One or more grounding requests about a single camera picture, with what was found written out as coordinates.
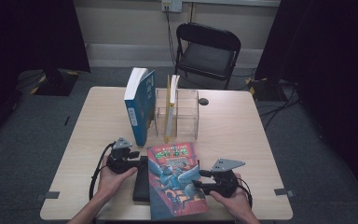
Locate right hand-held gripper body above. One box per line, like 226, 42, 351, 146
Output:
210, 158, 246, 199

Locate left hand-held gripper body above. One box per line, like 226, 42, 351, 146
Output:
106, 137, 138, 175

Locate black book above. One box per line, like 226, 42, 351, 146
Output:
132, 155, 152, 203

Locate red book with winged creature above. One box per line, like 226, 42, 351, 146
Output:
146, 142, 209, 221

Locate thick blue book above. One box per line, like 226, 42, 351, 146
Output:
123, 67, 157, 147

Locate yellow book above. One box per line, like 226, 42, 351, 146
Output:
163, 74, 181, 144

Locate clear acrylic book rack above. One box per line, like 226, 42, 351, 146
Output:
153, 88, 200, 141

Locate person's right hand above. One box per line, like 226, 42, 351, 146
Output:
210, 174, 251, 218

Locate person's left hand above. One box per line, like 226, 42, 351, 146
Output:
97, 155, 138, 200

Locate grey tape strip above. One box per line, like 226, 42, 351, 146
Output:
35, 190, 61, 202
273, 188, 296, 199

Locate black stand base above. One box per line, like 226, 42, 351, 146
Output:
245, 77, 281, 102
31, 68, 80, 97

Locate black folding chair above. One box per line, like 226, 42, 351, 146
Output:
172, 21, 241, 91

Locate dark curtain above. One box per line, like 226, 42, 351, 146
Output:
255, 0, 358, 206
0, 0, 91, 147

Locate right hand-held gripper cable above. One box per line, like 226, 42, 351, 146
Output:
236, 176, 254, 209

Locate hand-held gripper cable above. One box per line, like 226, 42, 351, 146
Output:
236, 176, 254, 209
89, 142, 116, 201

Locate left hand-held gripper cable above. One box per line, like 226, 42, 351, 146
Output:
89, 142, 116, 201

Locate black floor cables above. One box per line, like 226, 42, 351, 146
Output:
259, 78, 301, 132

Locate black wall socket cable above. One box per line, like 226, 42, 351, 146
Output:
164, 6, 181, 68

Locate white wall socket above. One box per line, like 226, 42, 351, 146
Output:
161, 0, 183, 13

